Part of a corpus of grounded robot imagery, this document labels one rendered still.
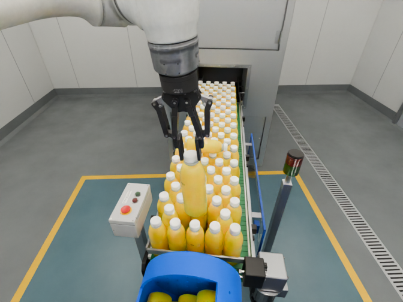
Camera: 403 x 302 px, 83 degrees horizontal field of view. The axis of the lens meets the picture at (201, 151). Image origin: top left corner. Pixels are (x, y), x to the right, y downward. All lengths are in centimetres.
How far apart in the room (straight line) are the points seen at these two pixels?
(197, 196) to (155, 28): 42
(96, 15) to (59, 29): 459
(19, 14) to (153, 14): 18
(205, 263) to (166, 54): 49
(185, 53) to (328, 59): 501
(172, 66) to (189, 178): 30
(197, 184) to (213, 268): 21
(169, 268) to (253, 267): 36
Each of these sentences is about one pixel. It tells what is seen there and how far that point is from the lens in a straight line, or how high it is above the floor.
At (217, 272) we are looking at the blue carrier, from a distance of 65.
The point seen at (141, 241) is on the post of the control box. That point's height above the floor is 84.
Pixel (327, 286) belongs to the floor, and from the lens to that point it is 216.
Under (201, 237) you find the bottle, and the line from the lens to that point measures 89.
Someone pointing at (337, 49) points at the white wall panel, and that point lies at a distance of 538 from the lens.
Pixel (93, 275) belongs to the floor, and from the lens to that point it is 215.
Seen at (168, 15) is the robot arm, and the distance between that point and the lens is 39.
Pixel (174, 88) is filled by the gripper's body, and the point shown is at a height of 164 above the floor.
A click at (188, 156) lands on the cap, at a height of 145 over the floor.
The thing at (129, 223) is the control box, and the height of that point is 109.
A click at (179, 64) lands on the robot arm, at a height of 169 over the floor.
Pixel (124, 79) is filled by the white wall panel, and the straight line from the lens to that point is 493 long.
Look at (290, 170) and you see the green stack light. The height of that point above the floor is 119.
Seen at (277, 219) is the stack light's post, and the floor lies 86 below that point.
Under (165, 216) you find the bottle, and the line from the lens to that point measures 93.
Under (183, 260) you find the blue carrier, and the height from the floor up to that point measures 123.
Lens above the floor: 180
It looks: 36 degrees down
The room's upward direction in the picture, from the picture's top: straight up
